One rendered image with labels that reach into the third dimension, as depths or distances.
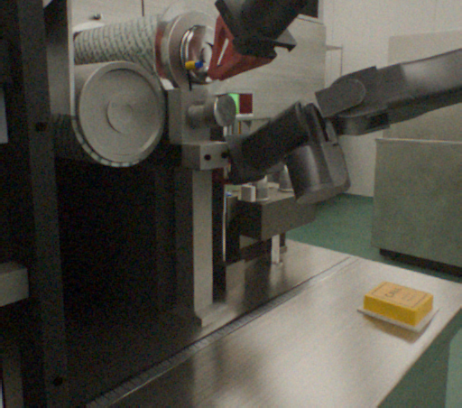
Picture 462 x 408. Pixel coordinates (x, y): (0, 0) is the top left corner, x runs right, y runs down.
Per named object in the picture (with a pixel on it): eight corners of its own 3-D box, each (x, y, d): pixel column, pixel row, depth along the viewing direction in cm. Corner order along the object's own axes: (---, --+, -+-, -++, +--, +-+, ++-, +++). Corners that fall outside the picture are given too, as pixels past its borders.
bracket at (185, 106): (204, 329, 55) (202, 87, 50) (171, 313, 59) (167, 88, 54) (231, 315, 59) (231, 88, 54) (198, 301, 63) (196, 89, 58)
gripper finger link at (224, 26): (245, 97, 59) (291, 49, 53) (209, 97, 54) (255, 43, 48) (223, 60, 61) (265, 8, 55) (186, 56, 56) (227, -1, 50)
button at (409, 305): (414, 329, 55) (416, 310, 55) (363, 310, 60) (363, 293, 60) (433, 310, 60) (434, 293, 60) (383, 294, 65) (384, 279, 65)
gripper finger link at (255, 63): (241, 97, 58) (286, 48, 52) (203, 97, 53) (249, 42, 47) (217, 59, 60) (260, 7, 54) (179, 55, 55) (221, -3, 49)
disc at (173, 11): (152, 106, 54) (155, -16, 52) (149, 106, 54) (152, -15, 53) (231, 114, 65) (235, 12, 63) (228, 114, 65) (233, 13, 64)
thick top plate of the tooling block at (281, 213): (262, 241, 68) (262, 204, 67) (119, 201, 95) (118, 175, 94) (315, 221, 79) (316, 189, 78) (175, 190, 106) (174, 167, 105)
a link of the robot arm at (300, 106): (324, 99, 57) (297, 90, 53) (340, 145, 54) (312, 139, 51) (286, 124, 61) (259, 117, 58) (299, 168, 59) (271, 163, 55)
